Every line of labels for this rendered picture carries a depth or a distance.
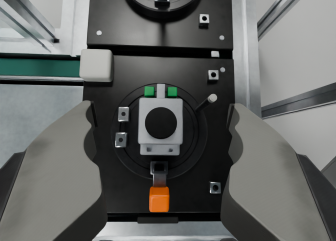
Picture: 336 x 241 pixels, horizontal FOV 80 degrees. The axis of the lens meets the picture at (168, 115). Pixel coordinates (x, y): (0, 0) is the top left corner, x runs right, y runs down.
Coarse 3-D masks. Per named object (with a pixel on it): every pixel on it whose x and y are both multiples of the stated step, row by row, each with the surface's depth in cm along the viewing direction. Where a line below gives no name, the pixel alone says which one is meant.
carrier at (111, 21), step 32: (96, 0) 33; (128, 0) 33; (160, 0) 31; (192, 0) 32; (224, 0) 34; (96, 32) 32; (128, 32) 33; (160, 32) 33; (192, 32) 33; (224, 32) 34
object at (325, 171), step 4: (332, 160) 25; (328, 164) 25; (332, 164) 24; (324, 168) 25; (328, 168) 25; (332, 168) 24; (324, 172) 25; (328, 172) 25; (332, 172) 24; (328, 176) 25; (332, 176) 24; (328, 180) 25; (332, 180) 24; (332, 184) 24
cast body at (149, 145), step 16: (160, 96) 24; (144, 112) 20; (160, 112) 19; (176, 112) 20; (144, 128) 19; (160, 128) 18; (176, 128) 20; (144, 144) 22; (160, 144) 22; (176, 144) 20
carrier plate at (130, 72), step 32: (128, 64) 32; (160, 64) 32; (192, 64) 33; (224, 64) 33; (96, 96) 31; (224, 96) 32; (96, 128) 30; (224, 128) 32; (96, 160) 30; (224, 160) 31; (128, 192) 30; (192, 192) 30
